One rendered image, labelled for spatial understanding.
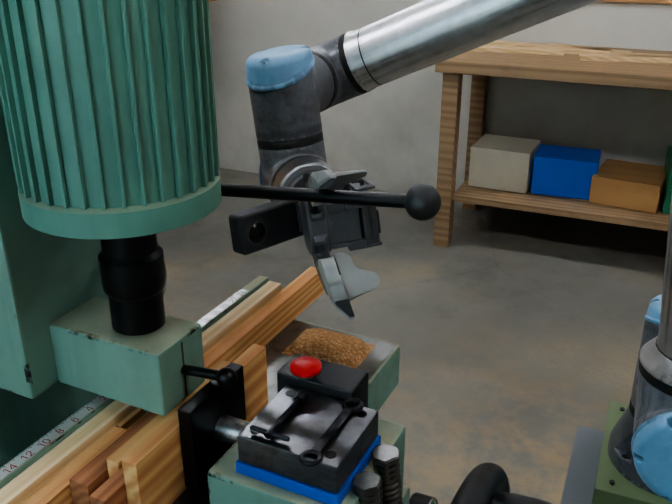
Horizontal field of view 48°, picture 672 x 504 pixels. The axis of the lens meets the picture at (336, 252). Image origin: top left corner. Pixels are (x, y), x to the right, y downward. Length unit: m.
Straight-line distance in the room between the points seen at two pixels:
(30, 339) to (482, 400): 1.87
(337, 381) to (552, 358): 2.08
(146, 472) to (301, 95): 0.52
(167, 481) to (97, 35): 0.40
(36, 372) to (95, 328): 0.07
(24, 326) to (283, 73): 0.44
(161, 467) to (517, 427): 1.77
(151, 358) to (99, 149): 0.21
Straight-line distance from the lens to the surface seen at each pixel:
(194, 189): 0.65
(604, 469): 1.28
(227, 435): 0.75
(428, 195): 0.71
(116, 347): 0.75
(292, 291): 1.03
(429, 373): 2.59
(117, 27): 0.60
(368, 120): 4.16
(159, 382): 0.74
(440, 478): 2.18
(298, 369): 0.71
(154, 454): 0.71
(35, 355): 0.81
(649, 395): 1.01
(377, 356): 0.96
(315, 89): 1.02
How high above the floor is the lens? 1.41
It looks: 24 degrees down
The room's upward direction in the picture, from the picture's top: straight up
